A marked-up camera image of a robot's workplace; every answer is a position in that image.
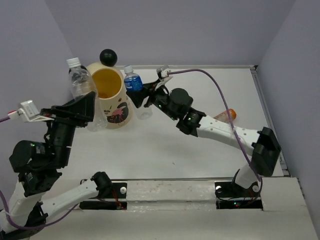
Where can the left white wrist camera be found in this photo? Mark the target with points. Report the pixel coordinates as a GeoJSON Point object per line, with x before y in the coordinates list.
{"type": "Point", "coordinates": [28, 112]}

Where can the long orange capped bottle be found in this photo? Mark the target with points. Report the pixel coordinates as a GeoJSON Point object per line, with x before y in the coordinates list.
{"type": "Point", "coordinates": [224, 117]}

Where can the cream panda-ear waste bin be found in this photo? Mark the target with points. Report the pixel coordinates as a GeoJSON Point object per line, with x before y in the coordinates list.
{"type": "Point", "coordinates": [109, 79]}

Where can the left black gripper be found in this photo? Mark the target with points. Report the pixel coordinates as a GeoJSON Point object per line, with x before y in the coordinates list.
{"type": "Point", "coordinates": [80, 111]}

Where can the clear bottle blue label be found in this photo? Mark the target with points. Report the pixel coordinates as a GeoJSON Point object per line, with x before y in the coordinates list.
{"type": "Point", "coordinates": [134, 89]}

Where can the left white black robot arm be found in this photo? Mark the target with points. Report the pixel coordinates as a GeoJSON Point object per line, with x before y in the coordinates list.
{"type": "Point", "coordinates": [38, 167]}

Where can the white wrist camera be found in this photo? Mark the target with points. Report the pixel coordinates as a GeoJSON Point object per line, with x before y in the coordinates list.
{"type": "Point", "coordinates": [28, 112]}
{"type": "Point", "coordinates": [163, 75]}

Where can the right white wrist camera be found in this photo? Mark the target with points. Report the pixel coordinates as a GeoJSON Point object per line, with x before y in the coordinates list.
{"type": "Point", "coordinates": [163, 75]}

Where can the clear bottle white cap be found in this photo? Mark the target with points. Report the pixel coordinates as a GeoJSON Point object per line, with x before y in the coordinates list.
{"type": "Point", "coordinates": [82, 83]}

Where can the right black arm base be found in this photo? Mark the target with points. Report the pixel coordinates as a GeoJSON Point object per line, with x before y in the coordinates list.
{"type": "Point", "coordinates": [230, 196]}

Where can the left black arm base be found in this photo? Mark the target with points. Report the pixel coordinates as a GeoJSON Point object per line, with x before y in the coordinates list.
{"type": "Point", "coordinates": [115, 200]}

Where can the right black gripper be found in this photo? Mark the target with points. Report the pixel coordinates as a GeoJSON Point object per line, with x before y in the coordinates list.
{"type": "Point", "coordinates": [138, 97]}

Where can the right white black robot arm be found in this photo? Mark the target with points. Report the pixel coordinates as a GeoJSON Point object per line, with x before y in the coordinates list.
{"type": "Point", "coordinates": [261, 145]}

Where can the small orange juice bottle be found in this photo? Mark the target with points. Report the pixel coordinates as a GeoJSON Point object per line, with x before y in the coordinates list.
{"type": "Point", "coordinates": [102, 95]}

